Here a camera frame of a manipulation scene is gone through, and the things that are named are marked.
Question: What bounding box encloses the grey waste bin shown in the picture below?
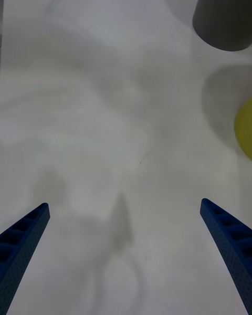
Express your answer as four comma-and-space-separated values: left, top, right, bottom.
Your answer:
192, 0, 252, 53

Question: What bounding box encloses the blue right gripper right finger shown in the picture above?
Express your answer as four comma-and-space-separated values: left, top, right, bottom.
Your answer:
199, 198, 252, 315

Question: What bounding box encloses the yellow-green waste bin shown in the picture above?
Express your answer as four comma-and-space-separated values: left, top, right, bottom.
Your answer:
234, 98, 252, 160

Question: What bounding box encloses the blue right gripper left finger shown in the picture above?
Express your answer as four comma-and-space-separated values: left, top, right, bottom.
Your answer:
0, 202, 51, 315

